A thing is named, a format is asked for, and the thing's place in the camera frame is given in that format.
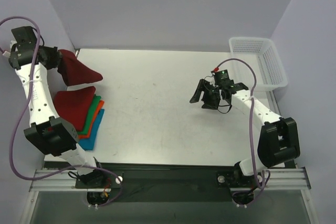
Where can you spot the white plastic basket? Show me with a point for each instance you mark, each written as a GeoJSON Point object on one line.
{"type": "Point", "coordinates": [261, 54]}

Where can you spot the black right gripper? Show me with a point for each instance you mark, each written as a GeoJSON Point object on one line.
{"type": "Point", "coordinates": [208, 95]}

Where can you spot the folded blue t shirt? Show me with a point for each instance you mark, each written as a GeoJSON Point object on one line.
{"type": "Point", "coordinates": [88, 143]}

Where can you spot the aluminium rail frame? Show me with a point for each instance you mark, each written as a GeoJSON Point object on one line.
{"type": "Point", "coordinates": [275, 178]}

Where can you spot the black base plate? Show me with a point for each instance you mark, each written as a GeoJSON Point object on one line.
{"type": "Point", "coordinates": [166, 183]}

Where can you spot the dark red t shirt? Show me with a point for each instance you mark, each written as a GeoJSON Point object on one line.
{"type": "Point", "coordinates": [74, 72]}

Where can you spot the folded orange t shirt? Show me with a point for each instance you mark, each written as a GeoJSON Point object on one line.
{"type": "Point", "coordinates": [87, 134]}

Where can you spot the folded red t shirt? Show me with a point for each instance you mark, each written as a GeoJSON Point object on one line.
{"type": "Point", "coordinates": [73, 106]}

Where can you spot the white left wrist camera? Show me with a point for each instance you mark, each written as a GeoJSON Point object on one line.
{"type": "Point", "coordinates": [6, 53]}

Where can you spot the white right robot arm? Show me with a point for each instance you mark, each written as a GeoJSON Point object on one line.
{"type": "Point", "coordinates": [273, 139]}

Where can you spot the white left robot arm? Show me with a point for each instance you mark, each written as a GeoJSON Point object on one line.
{"type": "Point", "coordinates": [47, 131]}

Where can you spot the folded green t shirt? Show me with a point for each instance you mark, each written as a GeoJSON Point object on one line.
{"type": "Point", "coordinates": [92, 109]}

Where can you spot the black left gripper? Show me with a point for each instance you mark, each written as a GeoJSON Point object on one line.
{"type": "Point", "coordinates": [55, 57]}

